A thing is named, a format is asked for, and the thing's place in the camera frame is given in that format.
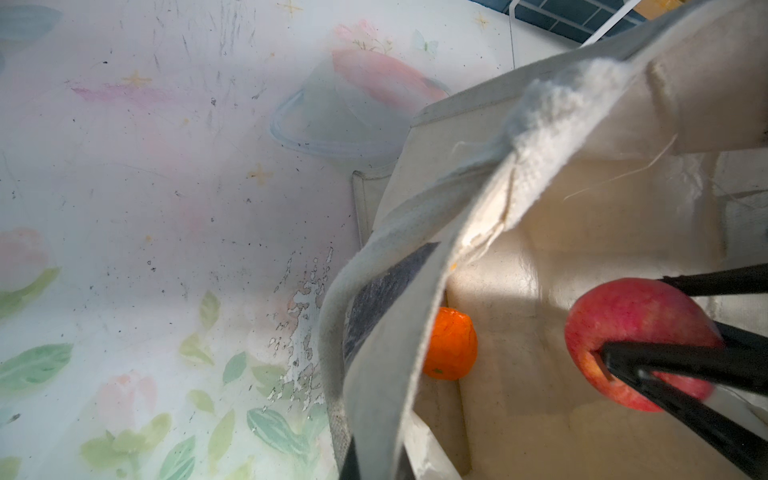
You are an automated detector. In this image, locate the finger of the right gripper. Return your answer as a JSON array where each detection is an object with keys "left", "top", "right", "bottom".
[
  {"left": 660, "top": 263, "right": 768, "bottom": 297},
  {"left": 599, "top": 320, "right": 768, "bottom": 480}
]

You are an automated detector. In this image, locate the red apple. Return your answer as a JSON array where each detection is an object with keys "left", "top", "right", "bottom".
[{"left": 564, "top": 278, "right": 725, "bottom": 412}]

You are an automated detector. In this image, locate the beige canvas grocery bag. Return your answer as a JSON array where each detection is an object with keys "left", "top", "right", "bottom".
[{"left": 319, "top": 1, "right": 767, "bottom": 479}]

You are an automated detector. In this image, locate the large orange fruit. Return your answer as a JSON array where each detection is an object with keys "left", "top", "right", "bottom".
[{"left": 422, "top": 307, "right": 478, "bottom": 381}]

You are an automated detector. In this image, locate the white wooden shelf rack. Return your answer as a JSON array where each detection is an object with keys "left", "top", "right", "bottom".
[{"left": 506, "top": 0, "right": 684, "bottom": 69}]

